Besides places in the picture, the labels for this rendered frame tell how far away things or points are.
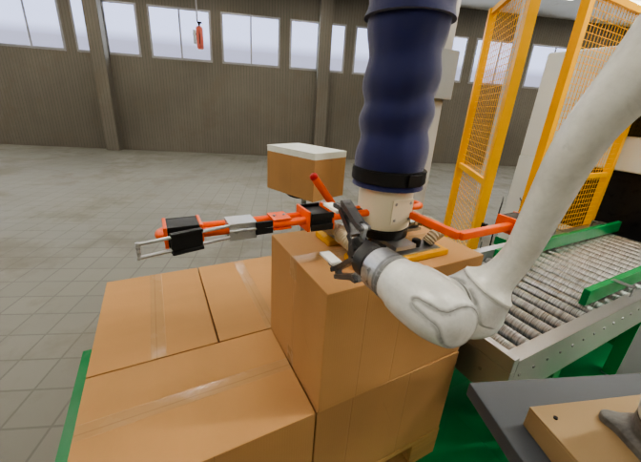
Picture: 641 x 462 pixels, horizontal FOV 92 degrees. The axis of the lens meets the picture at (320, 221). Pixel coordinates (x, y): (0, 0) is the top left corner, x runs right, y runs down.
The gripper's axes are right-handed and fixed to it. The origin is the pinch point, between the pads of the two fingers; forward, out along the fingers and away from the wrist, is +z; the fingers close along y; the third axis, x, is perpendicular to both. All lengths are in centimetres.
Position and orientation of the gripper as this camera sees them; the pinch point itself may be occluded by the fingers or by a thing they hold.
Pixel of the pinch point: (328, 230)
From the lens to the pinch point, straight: 79.9
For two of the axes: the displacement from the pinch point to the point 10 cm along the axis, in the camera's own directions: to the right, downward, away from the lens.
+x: 8.8, -1.0, 4.6
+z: -4.6, -3.3, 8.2
